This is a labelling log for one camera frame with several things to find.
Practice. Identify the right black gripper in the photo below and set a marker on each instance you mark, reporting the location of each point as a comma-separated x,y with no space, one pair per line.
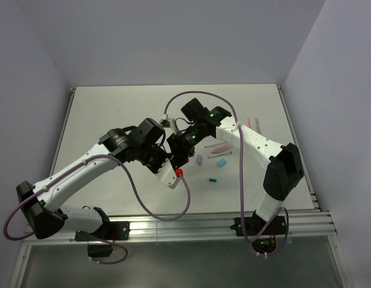
179,149

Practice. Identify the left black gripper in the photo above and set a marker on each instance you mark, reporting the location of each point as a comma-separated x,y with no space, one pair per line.
165,155

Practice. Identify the light blue cap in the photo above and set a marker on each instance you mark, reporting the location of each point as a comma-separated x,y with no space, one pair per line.
221,162

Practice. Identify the orange pen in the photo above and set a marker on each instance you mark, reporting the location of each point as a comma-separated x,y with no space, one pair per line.
249,122

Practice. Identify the grey blue-tip pen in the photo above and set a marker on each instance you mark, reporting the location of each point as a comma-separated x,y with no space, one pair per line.
258,129

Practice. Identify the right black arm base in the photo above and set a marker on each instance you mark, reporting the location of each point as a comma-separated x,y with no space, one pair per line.
254,225

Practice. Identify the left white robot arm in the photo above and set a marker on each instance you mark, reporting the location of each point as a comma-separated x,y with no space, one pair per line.
46,211

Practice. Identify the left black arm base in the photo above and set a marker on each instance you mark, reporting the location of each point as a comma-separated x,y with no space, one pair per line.
108,234

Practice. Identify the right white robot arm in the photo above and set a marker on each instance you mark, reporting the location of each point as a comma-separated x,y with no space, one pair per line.
282,163

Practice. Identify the white thin pen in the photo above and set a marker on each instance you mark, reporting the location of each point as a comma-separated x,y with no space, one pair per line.
211,146

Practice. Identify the teal thin pen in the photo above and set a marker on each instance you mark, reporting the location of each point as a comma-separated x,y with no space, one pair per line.
226,153

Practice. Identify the purple marker cap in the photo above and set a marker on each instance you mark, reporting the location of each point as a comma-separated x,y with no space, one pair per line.
199,160

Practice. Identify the pink highlighter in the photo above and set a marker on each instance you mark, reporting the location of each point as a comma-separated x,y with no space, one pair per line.
222,149

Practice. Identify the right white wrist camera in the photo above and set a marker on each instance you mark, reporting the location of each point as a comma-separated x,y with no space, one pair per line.
168,122

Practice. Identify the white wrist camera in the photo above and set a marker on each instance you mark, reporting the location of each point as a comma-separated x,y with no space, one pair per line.
167,176
168,122

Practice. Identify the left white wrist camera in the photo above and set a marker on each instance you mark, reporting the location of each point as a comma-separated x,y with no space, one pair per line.
167,176

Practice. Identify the aluminium rail frame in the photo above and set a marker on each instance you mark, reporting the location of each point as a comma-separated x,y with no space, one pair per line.
312,235

